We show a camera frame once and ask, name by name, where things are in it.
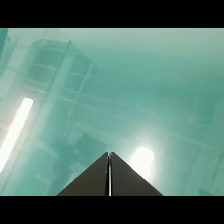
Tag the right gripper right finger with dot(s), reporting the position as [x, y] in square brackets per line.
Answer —
[128, 183]

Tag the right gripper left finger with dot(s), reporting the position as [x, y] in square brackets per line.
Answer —
[91, 181]

